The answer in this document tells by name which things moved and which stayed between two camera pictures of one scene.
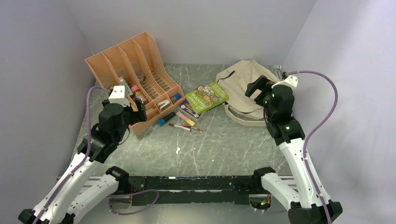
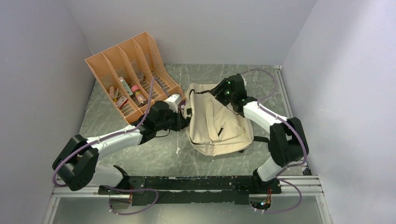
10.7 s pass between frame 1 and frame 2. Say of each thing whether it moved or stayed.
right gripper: moved
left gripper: moved
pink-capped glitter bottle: stayed
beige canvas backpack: moved
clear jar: stayed
